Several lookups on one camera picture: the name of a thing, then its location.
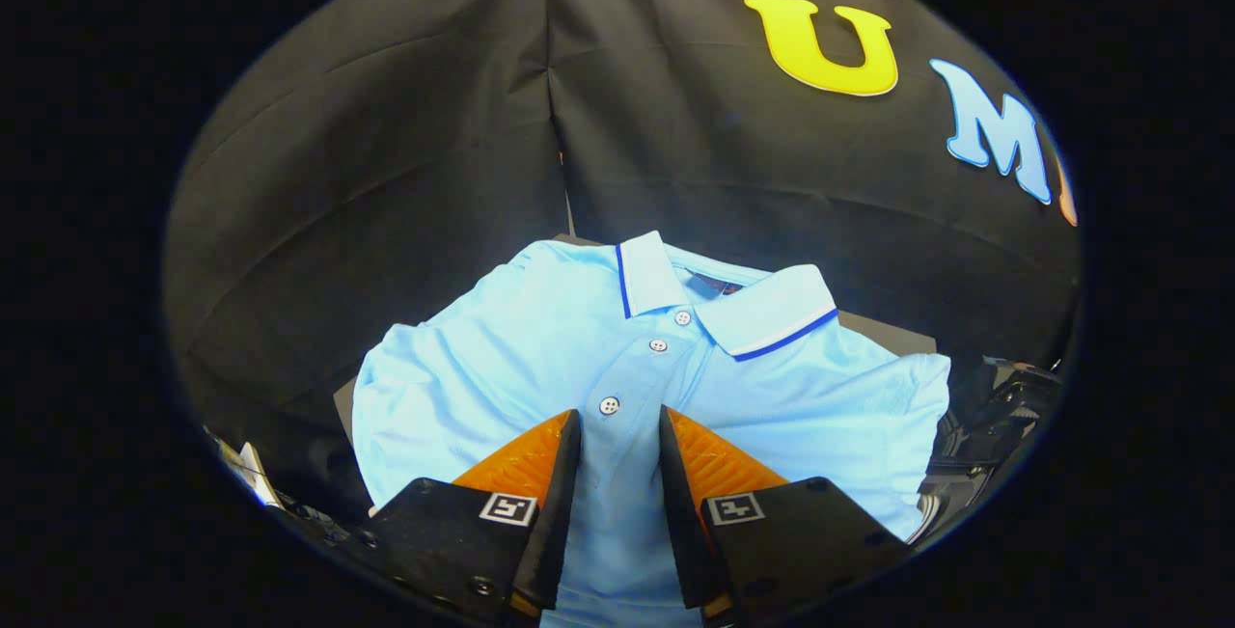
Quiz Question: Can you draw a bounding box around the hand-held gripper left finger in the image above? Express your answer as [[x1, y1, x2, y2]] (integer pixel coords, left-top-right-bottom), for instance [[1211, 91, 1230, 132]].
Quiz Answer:
[[367, 408, 583, 622]]

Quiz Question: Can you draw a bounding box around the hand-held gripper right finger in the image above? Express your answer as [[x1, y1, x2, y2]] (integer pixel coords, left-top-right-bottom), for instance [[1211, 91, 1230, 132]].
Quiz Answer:
[[659, 404, 910, 624]]

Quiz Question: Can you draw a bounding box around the light blue polo shirt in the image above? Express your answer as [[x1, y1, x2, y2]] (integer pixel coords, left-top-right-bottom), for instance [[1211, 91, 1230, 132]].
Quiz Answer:
[[350, 231, 952, 628]]

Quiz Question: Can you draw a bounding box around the grey and black cabinet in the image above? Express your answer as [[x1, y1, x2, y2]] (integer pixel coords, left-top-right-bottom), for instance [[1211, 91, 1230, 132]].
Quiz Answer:
[[333, 232, 938, 455]]

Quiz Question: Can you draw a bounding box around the black backdrop cloth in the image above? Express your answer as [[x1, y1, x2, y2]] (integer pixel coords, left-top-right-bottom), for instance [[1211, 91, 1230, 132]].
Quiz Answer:
[[162, 0, 1082, 475]]

